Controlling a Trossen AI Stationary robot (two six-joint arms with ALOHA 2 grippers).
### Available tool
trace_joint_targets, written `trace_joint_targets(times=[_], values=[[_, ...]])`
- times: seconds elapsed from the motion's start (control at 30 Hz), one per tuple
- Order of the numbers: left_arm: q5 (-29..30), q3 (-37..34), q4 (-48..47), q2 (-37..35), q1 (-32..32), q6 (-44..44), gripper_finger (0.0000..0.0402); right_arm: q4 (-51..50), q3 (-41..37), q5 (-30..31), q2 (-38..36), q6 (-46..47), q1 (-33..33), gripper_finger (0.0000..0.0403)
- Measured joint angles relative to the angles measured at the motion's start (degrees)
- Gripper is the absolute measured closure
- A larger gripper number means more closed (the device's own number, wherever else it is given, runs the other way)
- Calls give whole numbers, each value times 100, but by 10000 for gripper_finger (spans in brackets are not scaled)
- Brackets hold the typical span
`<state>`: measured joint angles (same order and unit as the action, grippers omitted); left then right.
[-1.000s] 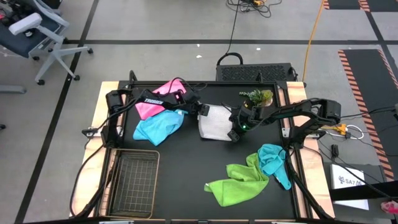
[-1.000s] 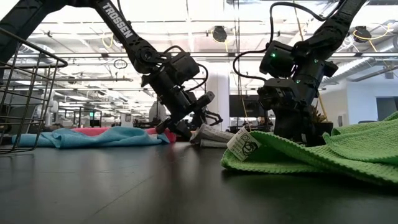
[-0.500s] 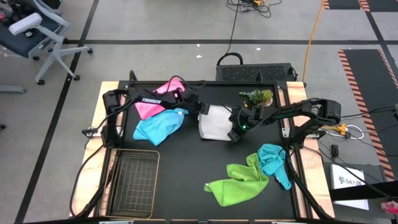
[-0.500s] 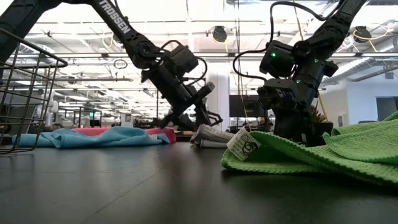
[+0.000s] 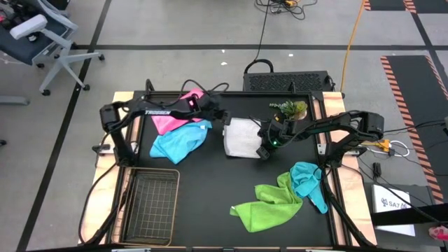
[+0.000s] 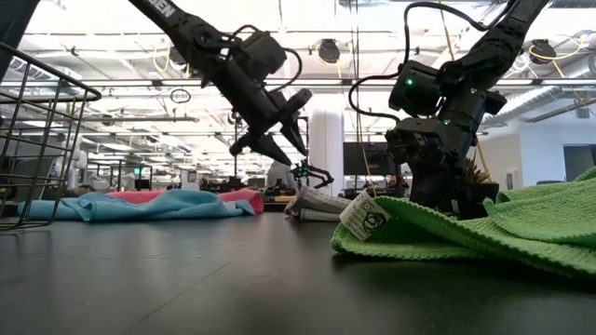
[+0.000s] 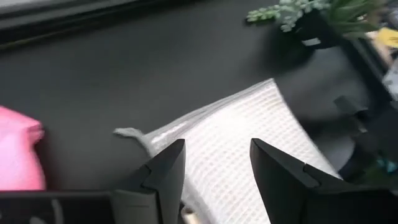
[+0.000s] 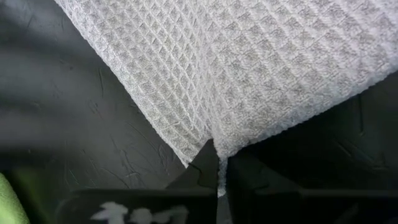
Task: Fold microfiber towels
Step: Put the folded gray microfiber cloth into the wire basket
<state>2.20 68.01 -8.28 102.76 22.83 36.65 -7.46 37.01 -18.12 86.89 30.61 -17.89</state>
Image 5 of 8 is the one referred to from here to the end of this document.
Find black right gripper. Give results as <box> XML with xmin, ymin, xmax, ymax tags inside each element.
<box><xmin>256</xmin><ymin>118</ymin><xmax>291</xmax><ymax>161</ymax></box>

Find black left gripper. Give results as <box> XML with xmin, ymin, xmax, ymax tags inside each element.
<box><xmin>199</xmin><ymin>94</ymin><xmax>232</xmax><ymax>124</ymax></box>

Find green microfiber towel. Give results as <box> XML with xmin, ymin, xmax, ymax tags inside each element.
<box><xmin>229</xmin><ymin>171</ymin><xmax>304</xmax><ymax>234</ymax></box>

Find pink microfiber towel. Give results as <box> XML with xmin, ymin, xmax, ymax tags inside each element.
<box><xmin>150</xmin><ymin>87</ymin><xmax>211</xmax><ymax>136</ymax></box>

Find turquoise microfiber towel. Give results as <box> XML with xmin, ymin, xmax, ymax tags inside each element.
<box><xmin>289</xmin><ymin>161</ymin><xmax>329</xmax><ymax>215</ymax></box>

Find blue microfiber towel white tag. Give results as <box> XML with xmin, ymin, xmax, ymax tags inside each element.
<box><xmin>149</xmin><ymin>120</ymin><xmax>214</xmax><ymax>165</ymax></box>

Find small potted succulent plant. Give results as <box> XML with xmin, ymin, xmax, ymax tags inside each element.
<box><xmin>269</xmin><ymin>100</ymin><xmax>309</xmax><ymax>122</ymax></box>

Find black perforated computer case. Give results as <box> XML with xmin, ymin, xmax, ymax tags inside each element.
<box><xmin>243</xmin><ymin>71</ymin><xmax>333</xmax><ymax>94</ymax></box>

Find light wooden table side board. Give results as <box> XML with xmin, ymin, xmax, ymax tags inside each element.
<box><xmin>78</xmin><ymin>91</ymin><xmax>141</xmax><ymax>245</ymax></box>
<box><xmin>321</xmin><ymin>91</ymin><xmax>378</xmax><ymax>246</ymax></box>

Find white paper sign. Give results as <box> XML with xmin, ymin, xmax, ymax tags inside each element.
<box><xmin>371</xmin><ymin>184</ymin><xmax>417</xmax><ymax>237</ymax></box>

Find large black orange-striped floor mat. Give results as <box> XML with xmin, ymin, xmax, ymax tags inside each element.
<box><xmin>380</xmin><ymin>55</ymin><xmax>448</xmax><ymax>206</ymax></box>

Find small black orange-striped floor mat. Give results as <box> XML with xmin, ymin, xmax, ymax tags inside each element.
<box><xmin>363</xmin><ymin>0</ymin><xmax>418</xmax><ymax>12</ymax></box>

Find pink speckled object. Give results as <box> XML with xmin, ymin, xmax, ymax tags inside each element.
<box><xmin>428</xmin><ymin>225</ymin><xmax>448</xmax><ymax>242</ymax></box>

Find grey desk foot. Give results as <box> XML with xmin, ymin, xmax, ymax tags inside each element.
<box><xmin>0</xmin><ymin>94</ymin><xmax>31</xmax><ymax>106</ymax></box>

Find white grey office chair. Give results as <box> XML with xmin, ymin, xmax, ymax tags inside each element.
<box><xmin>0</xmin><ymin>0</ymin><xmax>106</xmax><ymax>96</ymax></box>

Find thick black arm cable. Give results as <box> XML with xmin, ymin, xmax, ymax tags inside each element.
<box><xmin>320</xmin><ymin>167</ymin><xmax>377</xmax><ymax>248</ymax></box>
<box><xmin>77</xmin><ymin>161</ymin><xmax>123</xmax><ymax>246</ymax></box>

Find long black cable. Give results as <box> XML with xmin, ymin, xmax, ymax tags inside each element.
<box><xmin>244</xmin><ymin>0</ymin><xmax>274</xmax><ymax>74</ymax></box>

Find bronze wire basket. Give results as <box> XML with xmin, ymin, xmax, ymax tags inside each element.
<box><xmin>111</xmin><ymin>167</ymin><xmax>181</xmax><ymax>247</ymax></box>

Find tangled black floor cables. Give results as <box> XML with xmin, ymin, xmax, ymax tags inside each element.
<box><xmin>255</xmin><ymin>0</ymin><xmax>318</xmax><ymax>20</ymax></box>

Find white cable loop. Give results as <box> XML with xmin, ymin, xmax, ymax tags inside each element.
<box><xmin>367</xmin><ymin>139</ymin><xmax>411</xmax><ymax>158</ymax></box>

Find yellow cable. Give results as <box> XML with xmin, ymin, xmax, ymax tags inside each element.
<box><xmin>339</xmin><ymin>0</ymin><xmax>367</xmax><ymax>92</ymax></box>

